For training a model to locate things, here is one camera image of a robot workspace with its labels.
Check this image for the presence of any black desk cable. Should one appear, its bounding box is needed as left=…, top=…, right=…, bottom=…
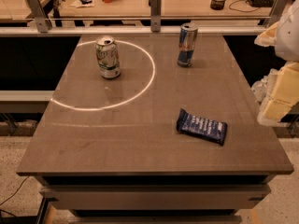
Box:
left=228, top=0, right=261, bottom=13

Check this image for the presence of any black floor cable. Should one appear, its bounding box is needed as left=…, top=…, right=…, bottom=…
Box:
left=0, top=175, right=31, bottom=217

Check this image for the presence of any blue silver Red Bull can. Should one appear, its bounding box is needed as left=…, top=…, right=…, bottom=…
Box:
left=178, top=22, right=198, bottom=67

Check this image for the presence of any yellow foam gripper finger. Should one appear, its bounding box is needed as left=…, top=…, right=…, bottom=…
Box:
left=254, top=22, right=278, bottom=47
left=257, top=62, right=299, bottom=127

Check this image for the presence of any middle metal rail bracket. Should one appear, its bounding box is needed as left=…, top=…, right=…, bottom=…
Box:
left=150, top=0, right=162, bottom=32

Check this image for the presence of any black mesh pen cup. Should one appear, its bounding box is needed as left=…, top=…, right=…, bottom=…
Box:
left=210, top=0, right=226, bottom=10

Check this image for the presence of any dark blue snack wrapper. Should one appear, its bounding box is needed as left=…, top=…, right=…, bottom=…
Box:
left=176, top=109, right=227, bottom=146

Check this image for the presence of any green white 7up can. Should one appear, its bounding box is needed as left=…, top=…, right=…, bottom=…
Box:
left=95, top=35, right=121, bottom=79

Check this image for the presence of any left metal rail bracket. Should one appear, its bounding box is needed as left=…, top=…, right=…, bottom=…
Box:
left=26, top=0, right=52, bottom=33

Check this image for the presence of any clear sanitizer bottle left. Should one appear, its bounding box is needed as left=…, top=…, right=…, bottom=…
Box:
left=251, top=76, right=269, bottom=102

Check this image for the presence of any right metal rail bracket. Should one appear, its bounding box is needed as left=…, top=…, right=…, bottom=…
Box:
left=263, top=0, right=289, bottom=27

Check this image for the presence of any metal rail bracket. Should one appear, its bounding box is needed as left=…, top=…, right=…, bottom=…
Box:
left=26, top=0, right=52, bottom=33
left=150, top=0, right=162, bottom=32
left=263, top=0, right=289, bottom=27

